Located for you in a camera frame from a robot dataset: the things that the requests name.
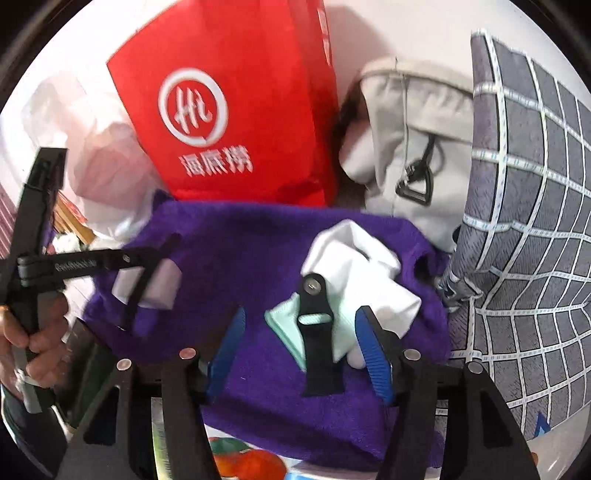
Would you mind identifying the mint green cloth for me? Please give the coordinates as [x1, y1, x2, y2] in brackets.
[264, 298, 352, 372]

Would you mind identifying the white plastic shopping bag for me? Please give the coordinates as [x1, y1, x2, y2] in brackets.
[18, 76, 158, 243]

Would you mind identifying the white cotton glove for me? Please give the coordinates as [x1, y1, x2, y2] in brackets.
[302, 219, 423, 370]

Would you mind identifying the black watch strap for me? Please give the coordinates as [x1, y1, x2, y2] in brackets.
[298, 272, 347, 398]

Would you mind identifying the dark box with gold end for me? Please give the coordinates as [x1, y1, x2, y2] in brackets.
[65, 318, 139, 416]

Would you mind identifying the grey fabric bag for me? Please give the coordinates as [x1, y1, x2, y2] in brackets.
[339, 58, 476, 254]

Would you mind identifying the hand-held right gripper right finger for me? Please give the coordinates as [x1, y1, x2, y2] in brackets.
[355, 305, 541, 480]

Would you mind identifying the person's left hand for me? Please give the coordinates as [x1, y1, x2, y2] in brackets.
[0, 295, 69, 391]

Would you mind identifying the red paper bag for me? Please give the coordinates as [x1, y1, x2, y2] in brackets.
[106, 0, 340, 208]

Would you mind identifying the purple towel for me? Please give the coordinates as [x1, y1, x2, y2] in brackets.
[83, 189, 455, 472]

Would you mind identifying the grey checked cushion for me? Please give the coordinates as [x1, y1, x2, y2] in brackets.
[436, 28, 591, 444]

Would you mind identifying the white sponge block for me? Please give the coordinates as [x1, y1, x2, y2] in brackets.
[112, 261, 182, 309]

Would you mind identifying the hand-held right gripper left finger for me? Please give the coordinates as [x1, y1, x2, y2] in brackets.
[55, 305, 247, 480]

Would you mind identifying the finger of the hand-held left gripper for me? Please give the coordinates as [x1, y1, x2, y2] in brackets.
[99, 234, 182, 275]
[121, 264, 160, 331]

